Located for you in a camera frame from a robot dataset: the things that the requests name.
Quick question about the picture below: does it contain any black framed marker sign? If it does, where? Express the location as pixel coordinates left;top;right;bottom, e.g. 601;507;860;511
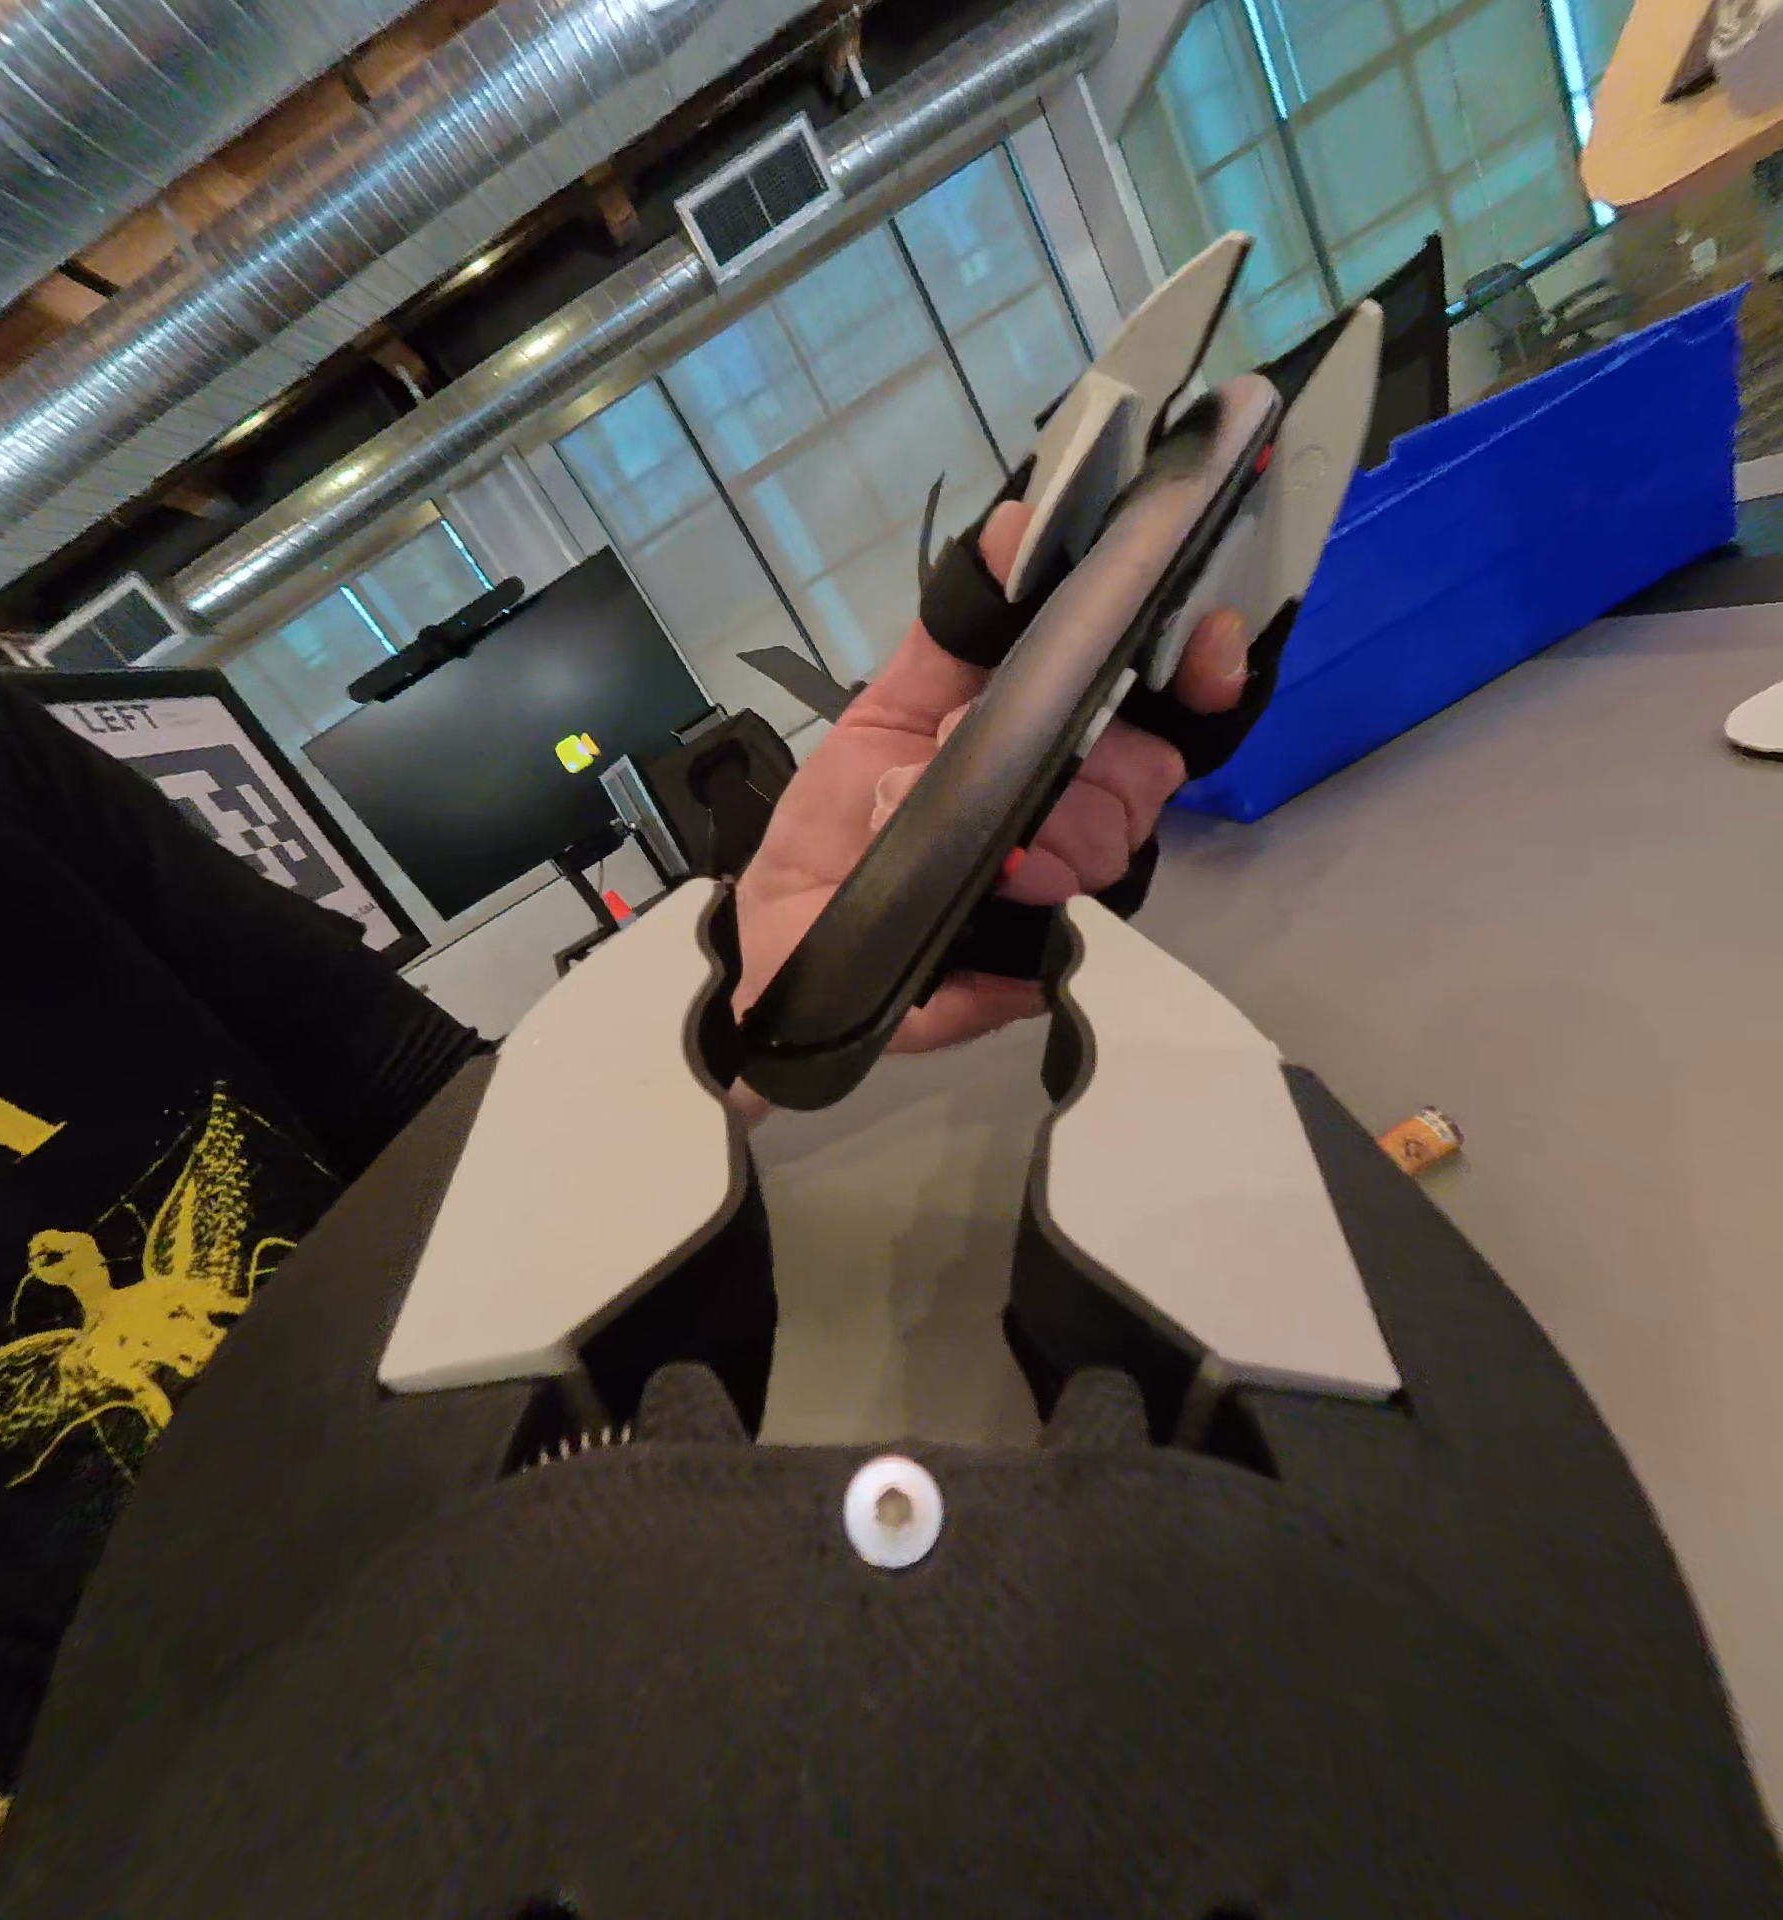
45;666;433;962

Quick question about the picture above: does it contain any person's left hand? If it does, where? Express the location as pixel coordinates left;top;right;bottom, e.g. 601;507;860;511
742;501;1260;1059

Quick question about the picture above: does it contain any grey desk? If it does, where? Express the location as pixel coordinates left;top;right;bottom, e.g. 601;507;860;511
405;449;1783;1920

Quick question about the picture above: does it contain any black bag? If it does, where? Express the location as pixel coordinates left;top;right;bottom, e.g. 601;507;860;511
648;709;800;890

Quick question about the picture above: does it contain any blue plastic bin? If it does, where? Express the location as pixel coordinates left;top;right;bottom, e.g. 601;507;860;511
1168;282;1752;823

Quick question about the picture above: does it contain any black remote control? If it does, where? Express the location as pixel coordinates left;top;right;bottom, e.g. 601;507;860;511
734;374;1286;1115

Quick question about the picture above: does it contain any black video bar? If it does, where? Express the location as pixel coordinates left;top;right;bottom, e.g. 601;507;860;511
349;575;529;708

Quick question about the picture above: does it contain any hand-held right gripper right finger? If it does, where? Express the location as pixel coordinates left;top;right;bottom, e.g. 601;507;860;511
1008;893;1410;1446

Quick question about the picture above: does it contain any black desk mat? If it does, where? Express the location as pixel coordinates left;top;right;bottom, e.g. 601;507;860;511
1588;475;1783;620

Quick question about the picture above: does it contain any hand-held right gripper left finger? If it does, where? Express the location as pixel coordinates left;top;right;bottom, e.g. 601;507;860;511
377;875;782;1440

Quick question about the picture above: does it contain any silver air duct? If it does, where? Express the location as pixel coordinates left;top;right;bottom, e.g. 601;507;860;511
173;142;1014;624
0;0;1134;594
0;0;505;323

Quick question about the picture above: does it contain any black television screen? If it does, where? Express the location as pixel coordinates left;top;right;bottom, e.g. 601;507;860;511
305;545;708;922

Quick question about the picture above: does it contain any black mesh chair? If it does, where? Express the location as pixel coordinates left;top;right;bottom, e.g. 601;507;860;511
1334;232;1452;437

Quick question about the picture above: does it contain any white air vent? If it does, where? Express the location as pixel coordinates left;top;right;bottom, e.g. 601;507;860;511
27;574;187;671
676;115;846;288

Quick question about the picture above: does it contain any wooden document stand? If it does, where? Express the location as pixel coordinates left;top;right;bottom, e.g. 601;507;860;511
1582;0;1783;767

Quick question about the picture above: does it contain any black yellow printed shirt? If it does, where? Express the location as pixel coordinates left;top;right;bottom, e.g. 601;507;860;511
0;630;505;1920

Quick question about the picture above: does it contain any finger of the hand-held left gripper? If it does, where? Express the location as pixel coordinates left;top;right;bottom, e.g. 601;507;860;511
1150;295;1392;688
1008;228;1260;605

